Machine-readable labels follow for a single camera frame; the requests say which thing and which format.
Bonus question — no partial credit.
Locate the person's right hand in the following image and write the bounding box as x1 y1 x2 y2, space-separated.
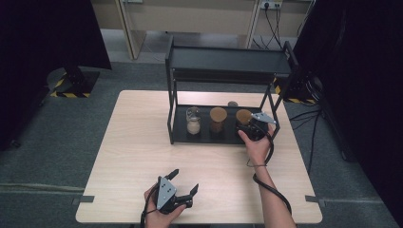
237 123 276 167

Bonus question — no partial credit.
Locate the person's left hand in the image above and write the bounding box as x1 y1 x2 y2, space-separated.
143 184 188 228

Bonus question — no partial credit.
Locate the black floor cable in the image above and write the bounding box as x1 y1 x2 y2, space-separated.
288 108 323 175

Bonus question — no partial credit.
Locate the stand base with hazard tape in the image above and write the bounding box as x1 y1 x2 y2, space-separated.
47 66 101 99
274 72 324 105

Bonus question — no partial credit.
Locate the glass jar of beige powder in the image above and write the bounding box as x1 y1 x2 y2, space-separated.
185 106 202 136

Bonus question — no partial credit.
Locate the right hand-held gripper cable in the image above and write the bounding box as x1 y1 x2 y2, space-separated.
252 122 293 217

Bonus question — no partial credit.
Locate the thin dark wrist band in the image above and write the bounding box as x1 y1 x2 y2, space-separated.
246 159 269 169

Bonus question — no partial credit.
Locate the cork-lid jar of dark spices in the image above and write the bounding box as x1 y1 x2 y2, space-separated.
235 108 254 127

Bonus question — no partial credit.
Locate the left hand-held gripper cable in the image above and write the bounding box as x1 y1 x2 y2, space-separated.
140 184 160 228

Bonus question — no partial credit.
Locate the cork-lid jar of bark strips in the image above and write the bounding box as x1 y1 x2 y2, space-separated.
209 106 228 134

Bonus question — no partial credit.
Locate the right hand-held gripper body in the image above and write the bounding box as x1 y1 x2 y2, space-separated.
245 112 278 142

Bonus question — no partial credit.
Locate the hand-held gripper cable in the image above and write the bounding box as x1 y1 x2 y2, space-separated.
252 122 293 217
140 184 160 228

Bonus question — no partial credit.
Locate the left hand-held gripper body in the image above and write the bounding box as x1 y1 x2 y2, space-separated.
155 176 194 215

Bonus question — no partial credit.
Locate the black power cable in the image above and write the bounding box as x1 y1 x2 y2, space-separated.
259 6 281 49
264 7 283 49

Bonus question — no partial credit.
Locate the grey floor tape strip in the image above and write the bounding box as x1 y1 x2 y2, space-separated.
71 195 95 206
304 195 327 208

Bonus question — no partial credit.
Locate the black metal two-tier rack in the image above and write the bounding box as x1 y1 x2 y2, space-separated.
164 35 299 148

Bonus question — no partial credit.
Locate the black curtain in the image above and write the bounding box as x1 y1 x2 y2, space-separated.
293 0 403 219
0 0 112 151

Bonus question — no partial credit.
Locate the white power strip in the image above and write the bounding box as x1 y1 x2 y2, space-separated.
259 0 283 10

